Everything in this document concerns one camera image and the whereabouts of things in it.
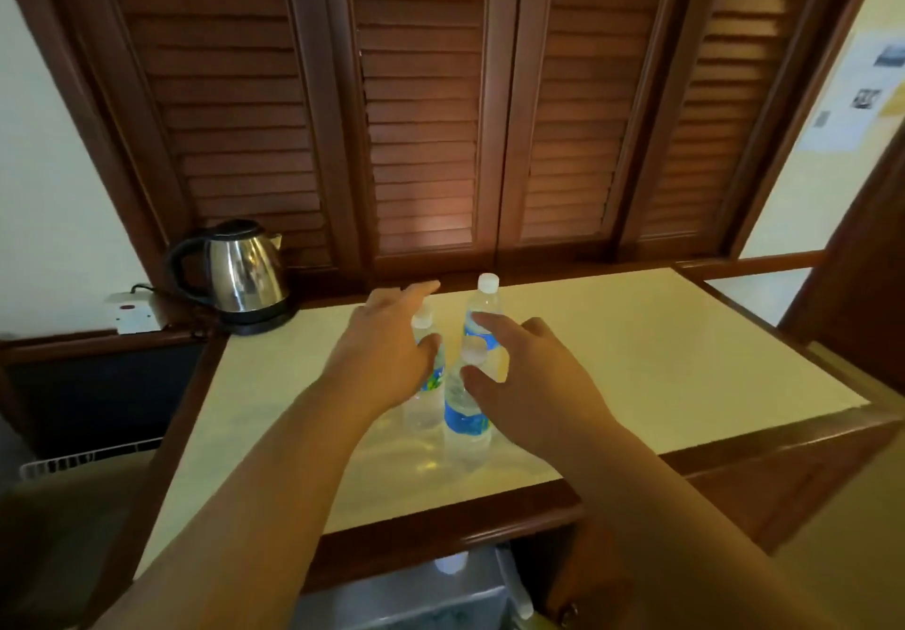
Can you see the dark wooden furniture piece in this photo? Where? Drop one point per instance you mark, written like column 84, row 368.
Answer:
column 862, row 276

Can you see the dark wooden cabinet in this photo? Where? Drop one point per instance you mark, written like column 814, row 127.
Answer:
column 459, row 523

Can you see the stainless steel electric kettle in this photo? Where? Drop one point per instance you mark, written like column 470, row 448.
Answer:
column 244, row 276

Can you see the white paper roll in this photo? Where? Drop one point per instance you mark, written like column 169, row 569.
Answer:
column 451, row 564

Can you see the person's left hand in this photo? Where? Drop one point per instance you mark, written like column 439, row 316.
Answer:
column 382, row 354

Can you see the brown louvered wooden doors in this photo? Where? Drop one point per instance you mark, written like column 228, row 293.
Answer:
column 417, row 121

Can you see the large blue label water bottle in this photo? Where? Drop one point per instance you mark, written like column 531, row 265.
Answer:
column 424, row 410

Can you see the white wall socket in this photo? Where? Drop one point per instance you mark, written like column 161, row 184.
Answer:
column 138, row 315

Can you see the white paper wall notice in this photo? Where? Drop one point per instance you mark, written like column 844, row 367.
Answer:
column 848, row 92

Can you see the cardboard box blue print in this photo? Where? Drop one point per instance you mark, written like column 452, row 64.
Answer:
column 64, row 538

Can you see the white mini fridge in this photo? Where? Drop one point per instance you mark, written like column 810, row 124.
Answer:
column 424, row 598

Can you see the person's left forearm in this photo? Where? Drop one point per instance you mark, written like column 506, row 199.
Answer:
column 247, row 530

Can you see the person's right hand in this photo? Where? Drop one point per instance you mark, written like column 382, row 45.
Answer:
column 544, row 396

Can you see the navy label water bottle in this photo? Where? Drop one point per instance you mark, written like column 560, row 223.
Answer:
column 467, row 439

